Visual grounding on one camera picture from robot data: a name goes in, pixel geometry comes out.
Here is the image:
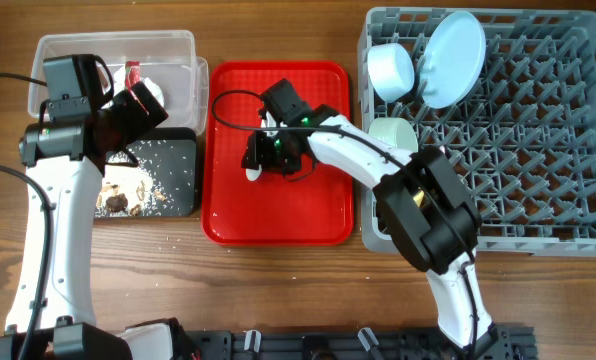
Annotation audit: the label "white napkin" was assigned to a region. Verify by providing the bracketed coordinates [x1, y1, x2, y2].
[112, 68, 165, 107]

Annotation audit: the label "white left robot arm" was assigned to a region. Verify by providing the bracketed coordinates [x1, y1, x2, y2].
[0, 154, 192, 359]

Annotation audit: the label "light blue plate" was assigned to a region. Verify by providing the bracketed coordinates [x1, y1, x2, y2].
[420, 11, 486, 109]

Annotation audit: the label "rice and food scraps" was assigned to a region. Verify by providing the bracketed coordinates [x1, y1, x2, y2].
[95, 139, 189, 217]

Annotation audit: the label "mint green bowl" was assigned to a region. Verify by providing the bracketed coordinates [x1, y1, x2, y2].
[368, 117, 418, 152]

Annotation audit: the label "blue bowl with rice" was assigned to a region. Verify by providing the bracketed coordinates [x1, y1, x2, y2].
[367, 43, 415, 102]

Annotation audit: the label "cream plastic spoon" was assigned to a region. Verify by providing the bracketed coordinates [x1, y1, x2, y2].
[245, 112, 277, 181]

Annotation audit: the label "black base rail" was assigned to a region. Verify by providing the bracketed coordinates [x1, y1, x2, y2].
[187, 325, 538, 360]

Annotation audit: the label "grey dishwasher rack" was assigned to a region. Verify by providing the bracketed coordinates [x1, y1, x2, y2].
[357, 7, 596, 257]

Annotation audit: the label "yellow plastic cup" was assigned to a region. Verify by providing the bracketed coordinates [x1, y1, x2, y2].
[413, 189, 425, 207]

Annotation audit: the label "clear plastic waste bin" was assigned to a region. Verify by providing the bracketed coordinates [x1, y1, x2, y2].
[31, 30, 209, 136]

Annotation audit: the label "red serving tray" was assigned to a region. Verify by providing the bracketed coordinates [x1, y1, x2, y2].
[201, 61, 354, 246]

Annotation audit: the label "black food waste tray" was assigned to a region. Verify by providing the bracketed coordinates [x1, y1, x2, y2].
[92, 127, 199, 219]

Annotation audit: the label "red strawberry snack wrapper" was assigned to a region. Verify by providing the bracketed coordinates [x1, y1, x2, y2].
[124, 61, 141, 88]

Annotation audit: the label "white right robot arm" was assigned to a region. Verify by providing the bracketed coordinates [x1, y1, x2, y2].
[242, 105, 493, 357]

